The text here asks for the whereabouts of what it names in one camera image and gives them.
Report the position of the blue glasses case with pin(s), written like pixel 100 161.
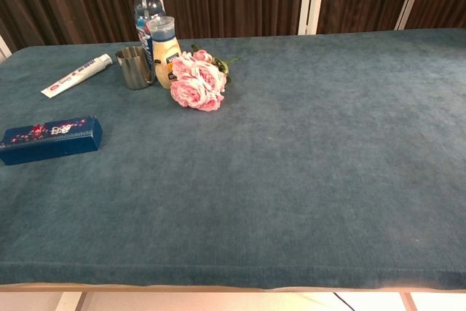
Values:
pixel 51 143

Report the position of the pink flower bouquet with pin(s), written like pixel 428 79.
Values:
pixel 196 85

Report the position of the blue table cloth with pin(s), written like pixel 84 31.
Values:
pixel 291 161

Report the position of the cream sauce bottle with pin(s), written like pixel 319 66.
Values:
pixel 164 49

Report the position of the steel cup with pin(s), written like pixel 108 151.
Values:
pixel 133 70

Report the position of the blue cap water bottle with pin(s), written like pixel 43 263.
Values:
pixel 145 8

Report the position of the white toothpaste tube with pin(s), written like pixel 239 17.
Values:
pixel 76 76

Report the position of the table leg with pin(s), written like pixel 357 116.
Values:
pixel 409 302
pixel 71 302

